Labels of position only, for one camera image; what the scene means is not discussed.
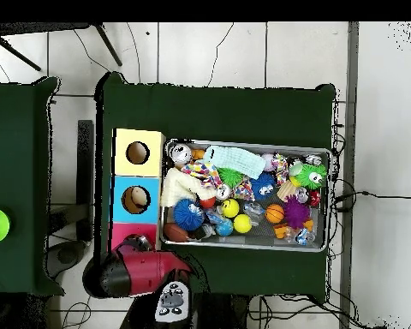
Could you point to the polka dot cloth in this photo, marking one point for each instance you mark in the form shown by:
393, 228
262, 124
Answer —
202, 169

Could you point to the cream knit cloth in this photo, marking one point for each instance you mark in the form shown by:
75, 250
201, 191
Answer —
179, 188

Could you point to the blue fuzzy toy with eyes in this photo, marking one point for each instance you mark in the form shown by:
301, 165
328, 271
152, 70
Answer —
185, 216
262, 185

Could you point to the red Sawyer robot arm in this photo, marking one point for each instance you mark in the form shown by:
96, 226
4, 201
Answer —
147, 274

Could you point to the wooden box with three holes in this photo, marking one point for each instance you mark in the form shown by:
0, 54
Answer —
123, 168

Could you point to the shallow silver mesh bin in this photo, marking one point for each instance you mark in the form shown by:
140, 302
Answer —
260, 246

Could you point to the yellow smiley ball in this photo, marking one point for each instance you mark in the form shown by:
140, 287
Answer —
230, 208

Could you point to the mint green cloth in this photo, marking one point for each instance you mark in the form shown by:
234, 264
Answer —
236, 159

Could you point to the silver drink can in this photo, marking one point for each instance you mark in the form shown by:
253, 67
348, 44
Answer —
181, 153

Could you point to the orange toy basketball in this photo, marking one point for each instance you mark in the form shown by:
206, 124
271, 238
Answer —
275, 213

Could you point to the purple spiky ball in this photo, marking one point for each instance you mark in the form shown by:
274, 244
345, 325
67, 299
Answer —
296, 212

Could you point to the green fuzzy toy with eyes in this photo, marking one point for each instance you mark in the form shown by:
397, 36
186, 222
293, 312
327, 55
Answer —
308, 174

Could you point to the black upright board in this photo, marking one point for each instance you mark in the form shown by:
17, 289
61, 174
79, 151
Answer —
85, 171

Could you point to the dark grey floor base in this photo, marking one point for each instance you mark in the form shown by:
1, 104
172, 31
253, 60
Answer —
66, 255

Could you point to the dark green side tablecloth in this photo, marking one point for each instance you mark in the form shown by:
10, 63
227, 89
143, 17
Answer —
20, 188

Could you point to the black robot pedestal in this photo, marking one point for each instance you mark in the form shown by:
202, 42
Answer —
222, 315

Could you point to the black metal frame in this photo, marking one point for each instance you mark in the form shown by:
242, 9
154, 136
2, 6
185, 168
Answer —
37, 27

